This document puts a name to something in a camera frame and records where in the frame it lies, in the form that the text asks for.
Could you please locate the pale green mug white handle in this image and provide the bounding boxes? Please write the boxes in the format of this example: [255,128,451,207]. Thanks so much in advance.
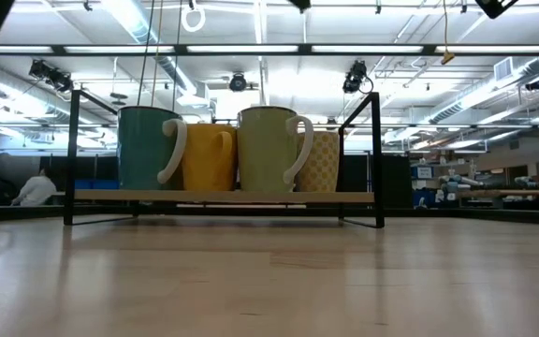
[236,105,315,194]

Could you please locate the plain yellow mug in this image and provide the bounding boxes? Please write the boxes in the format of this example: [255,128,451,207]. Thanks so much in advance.
[175,122,240,192]

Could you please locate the teal mug white handle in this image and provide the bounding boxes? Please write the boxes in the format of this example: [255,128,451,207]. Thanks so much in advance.
[116,105,189,192]

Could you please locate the black ceiling spotlight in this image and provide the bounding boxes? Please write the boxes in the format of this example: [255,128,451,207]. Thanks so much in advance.
[228,71,249,93]
[342,59,374,95]
[28,59,75,94]

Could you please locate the blue storage bin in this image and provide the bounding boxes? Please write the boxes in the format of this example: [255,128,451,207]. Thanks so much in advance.
[74,179,121,191]

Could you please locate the person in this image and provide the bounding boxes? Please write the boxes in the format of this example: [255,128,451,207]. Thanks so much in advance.
[10,167,59,208]

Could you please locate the wooden background table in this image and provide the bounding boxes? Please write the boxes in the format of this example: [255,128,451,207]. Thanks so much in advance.
[456,188,539,200]

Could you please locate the wooden shelf black metal frame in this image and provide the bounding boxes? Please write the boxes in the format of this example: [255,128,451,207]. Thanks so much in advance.
[63,89,386,230]

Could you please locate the white hanging ring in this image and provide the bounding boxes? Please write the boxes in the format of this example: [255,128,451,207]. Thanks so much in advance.
[180,3,207,34]

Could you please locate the black aluminium rig frame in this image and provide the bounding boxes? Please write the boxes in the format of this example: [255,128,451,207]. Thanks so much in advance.
[0,201,539,228]

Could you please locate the silver ceiling duct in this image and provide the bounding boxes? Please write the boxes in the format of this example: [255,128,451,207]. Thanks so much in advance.
[100,0,210,109]

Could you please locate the yellow hanging cord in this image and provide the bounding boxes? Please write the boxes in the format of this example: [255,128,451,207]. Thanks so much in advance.
[439,0,457,66]

